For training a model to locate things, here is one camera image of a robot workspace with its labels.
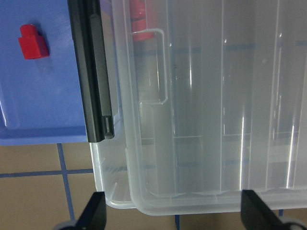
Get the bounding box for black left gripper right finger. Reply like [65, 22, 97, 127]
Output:
[241, 190, 296, 230]

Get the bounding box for red block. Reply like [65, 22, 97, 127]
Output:
[18, 24, 49, 60]

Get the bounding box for black box latch handle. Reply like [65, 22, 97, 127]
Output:
[67, 0, 114, 143]

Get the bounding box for red blocks behind lid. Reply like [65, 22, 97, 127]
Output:
[129, 0, 154, 42]

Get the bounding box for clear plastic box lid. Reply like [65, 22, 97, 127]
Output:
[91, 0, 307, 216]

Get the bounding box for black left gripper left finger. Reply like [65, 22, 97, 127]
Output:
[74, 192, 106, 230]

